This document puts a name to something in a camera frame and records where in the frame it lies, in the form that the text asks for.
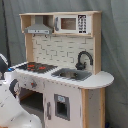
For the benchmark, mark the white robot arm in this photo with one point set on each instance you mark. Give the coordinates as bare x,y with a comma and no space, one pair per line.
12,114

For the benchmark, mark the wooden toy kitchen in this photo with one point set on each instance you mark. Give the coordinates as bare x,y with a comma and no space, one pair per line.
63,63

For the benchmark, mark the metal sink basin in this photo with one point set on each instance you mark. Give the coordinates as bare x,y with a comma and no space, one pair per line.
72,74

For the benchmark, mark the black faucet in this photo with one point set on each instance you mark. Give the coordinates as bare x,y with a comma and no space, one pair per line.
81,64

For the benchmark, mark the black stovetop red burners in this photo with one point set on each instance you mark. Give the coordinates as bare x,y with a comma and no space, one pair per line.
36,67

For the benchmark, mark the right red oven knob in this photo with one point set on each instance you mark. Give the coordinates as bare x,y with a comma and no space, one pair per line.
34,84

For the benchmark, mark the white cabinet door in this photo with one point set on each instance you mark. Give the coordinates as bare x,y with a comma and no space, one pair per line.
62,106

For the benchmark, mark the toy microwave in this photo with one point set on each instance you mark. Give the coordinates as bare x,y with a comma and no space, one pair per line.
75,24

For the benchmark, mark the grey range hood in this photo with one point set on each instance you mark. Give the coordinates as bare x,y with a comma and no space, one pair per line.
38,27

